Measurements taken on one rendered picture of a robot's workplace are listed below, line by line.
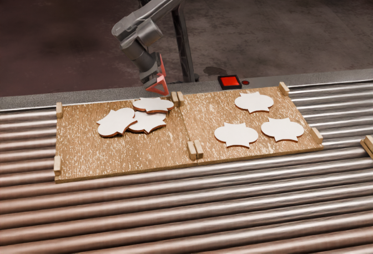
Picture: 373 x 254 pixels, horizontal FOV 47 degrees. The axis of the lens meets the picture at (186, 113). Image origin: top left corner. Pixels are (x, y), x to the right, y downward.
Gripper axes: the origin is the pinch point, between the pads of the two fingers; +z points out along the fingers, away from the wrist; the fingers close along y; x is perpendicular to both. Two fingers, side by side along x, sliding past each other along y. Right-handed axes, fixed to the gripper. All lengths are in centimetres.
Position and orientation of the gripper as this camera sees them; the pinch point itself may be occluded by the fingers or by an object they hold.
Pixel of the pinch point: (164, 83)
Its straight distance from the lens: 138.5
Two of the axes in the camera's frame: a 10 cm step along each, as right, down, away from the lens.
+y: -1.2, -6.6, 7.4
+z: 5.4, 5.9, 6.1
